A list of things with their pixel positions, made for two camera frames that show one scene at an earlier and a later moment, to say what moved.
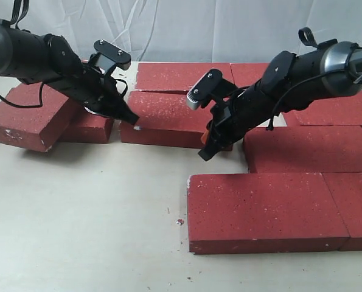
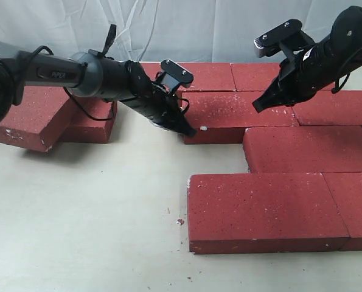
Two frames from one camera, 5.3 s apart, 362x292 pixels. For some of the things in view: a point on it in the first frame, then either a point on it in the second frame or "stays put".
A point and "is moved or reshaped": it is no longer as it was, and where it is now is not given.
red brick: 262,212 stays put
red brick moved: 88,127 stays put
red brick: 165,118 is moved or reshaped
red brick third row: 308,149 stays put
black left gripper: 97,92 to 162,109
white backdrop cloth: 196,31 stays put
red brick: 39,128 stays put
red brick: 246,74 stays put
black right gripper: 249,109 to 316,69
